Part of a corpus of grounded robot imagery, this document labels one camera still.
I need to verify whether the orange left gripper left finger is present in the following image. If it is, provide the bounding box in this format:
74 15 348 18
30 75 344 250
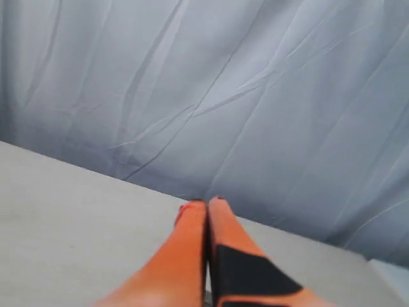
95 200 207 306

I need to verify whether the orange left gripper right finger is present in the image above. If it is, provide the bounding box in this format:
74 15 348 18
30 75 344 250
208 196 332 306

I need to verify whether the white backdrop curtain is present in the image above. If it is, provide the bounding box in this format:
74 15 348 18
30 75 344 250
1 1 408 266

